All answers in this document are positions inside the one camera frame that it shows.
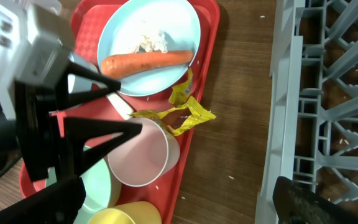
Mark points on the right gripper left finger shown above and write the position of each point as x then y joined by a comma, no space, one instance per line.
57,203

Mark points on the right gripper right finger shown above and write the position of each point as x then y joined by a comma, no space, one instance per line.
295,205

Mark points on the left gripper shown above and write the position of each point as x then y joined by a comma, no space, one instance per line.
34,134

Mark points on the light blue bowl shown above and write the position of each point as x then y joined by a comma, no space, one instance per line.
78,84

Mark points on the green bowl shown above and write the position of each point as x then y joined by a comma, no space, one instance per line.
102,191

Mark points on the yellow plastic cup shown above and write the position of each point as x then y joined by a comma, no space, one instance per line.
141,212

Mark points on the pink plastic cup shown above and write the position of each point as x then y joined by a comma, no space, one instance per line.
144,158

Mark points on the grey dishwasher rack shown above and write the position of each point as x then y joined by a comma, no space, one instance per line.
313,129

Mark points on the white spoon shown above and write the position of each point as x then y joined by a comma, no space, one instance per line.
121,106

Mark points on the orange carrot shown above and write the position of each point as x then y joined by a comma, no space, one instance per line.
124,65

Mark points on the light blue plate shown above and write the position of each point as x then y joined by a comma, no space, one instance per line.
176,21

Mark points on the crumpled white tissue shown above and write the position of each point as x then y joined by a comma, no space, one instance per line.
153,41

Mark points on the yellow snack wrapper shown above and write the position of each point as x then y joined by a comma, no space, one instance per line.
186,113

